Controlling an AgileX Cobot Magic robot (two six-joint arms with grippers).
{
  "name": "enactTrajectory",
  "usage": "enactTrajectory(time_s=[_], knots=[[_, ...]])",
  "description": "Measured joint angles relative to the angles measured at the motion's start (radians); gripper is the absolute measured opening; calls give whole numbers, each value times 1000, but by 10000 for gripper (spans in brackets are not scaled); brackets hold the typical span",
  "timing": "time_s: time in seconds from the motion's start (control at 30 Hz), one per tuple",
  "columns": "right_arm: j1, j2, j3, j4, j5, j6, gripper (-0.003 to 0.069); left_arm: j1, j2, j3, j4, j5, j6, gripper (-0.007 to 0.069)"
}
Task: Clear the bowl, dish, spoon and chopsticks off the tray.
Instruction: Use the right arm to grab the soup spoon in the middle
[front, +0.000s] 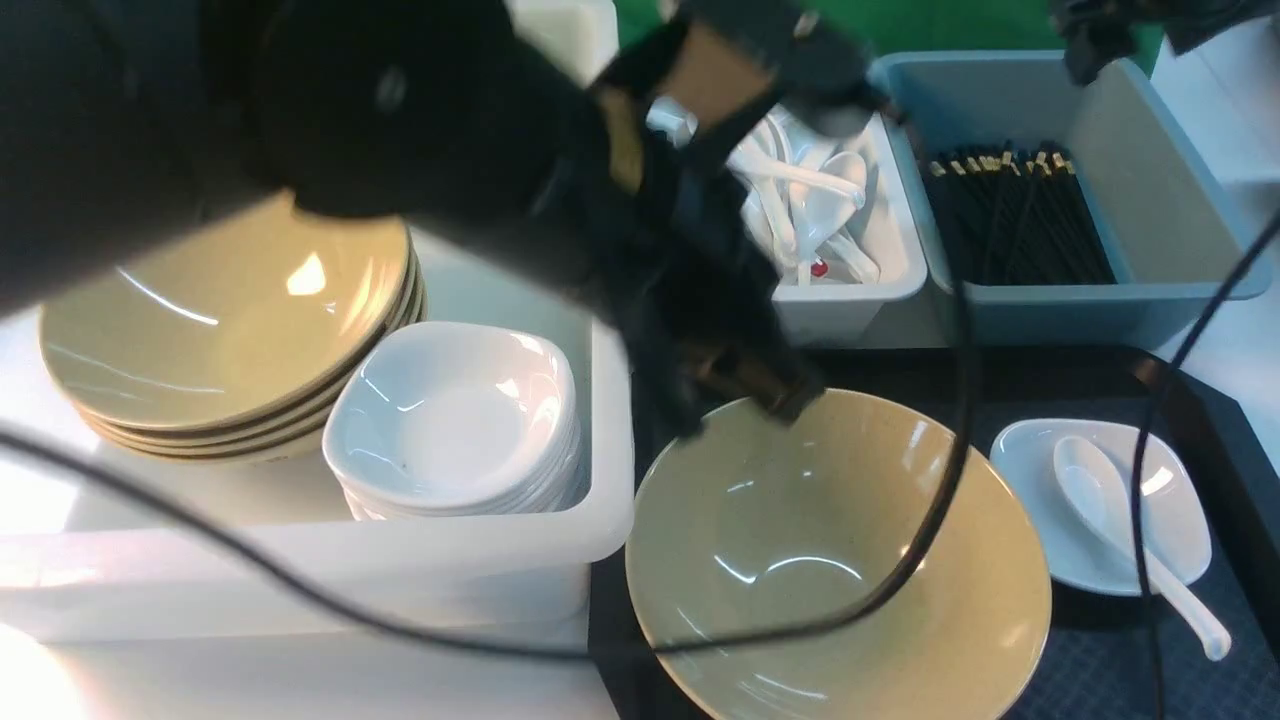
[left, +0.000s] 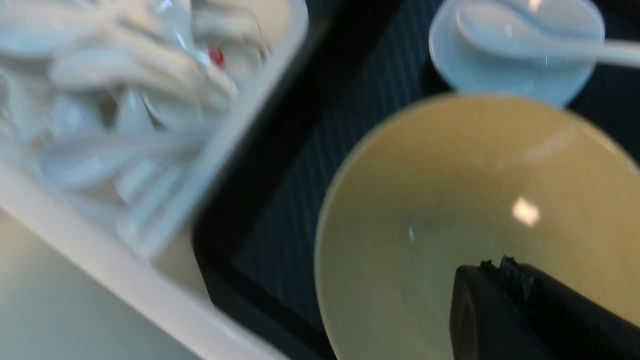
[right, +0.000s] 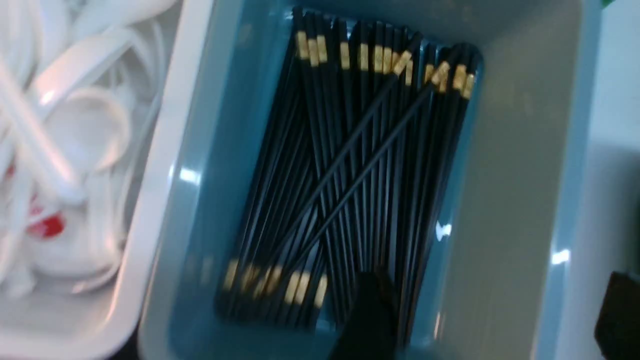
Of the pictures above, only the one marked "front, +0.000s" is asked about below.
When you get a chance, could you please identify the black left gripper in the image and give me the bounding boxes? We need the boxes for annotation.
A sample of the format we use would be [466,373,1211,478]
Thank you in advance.
[527,136,826,438]

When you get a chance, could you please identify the tan noodle bowl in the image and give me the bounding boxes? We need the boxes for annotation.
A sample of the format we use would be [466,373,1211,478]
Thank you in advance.
[625,389,1052,719]

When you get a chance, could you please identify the white ceramic soup spoon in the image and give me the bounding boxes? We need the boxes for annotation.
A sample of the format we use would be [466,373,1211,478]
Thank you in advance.
[1053,436,1233,662]

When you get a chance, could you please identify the small white square dish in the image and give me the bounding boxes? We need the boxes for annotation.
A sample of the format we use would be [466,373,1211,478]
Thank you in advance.
[989,418,1212,597]

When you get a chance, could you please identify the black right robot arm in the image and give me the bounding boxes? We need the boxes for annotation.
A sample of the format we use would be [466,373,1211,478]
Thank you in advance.
[1048,1,1277,86]

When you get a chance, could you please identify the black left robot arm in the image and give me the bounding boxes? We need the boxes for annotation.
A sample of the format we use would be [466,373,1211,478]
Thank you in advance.
[3,1,824,437]

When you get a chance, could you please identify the tan bowl stack lower bowls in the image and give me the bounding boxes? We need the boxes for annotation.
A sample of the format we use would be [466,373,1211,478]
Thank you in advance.
[69,243,428,464]

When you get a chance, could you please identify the top tan bowl in stack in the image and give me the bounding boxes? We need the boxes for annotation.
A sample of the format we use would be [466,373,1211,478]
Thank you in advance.
[40,196,410,430]

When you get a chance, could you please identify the pile of white spoons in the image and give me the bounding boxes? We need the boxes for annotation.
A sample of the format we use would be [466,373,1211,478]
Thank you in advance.
[730,108,879,286]

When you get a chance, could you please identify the small white spoon bin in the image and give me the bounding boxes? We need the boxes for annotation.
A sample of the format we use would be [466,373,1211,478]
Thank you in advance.
[727,105,928,347]

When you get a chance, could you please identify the top white dish in stack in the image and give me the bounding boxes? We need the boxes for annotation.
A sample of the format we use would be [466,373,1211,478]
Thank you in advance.
[323,322,581,509]

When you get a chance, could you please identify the white dish stack lower dishes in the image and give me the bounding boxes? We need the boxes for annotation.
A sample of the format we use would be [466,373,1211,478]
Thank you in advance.
[339,424,590,520]

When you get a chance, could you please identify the pile of black chopsticks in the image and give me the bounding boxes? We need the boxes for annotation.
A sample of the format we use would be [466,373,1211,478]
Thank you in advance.
[923,141,1119,287]

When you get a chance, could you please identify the blue-grey chopstick bin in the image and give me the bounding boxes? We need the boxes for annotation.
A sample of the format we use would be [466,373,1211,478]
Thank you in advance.
[870,50,1254,348]

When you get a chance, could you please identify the large white plastic tub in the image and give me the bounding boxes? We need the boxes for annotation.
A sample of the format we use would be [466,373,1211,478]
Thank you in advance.
[0,0,637,644]

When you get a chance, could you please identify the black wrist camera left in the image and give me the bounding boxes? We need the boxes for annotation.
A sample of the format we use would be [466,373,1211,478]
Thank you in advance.
[596,1,901,138]

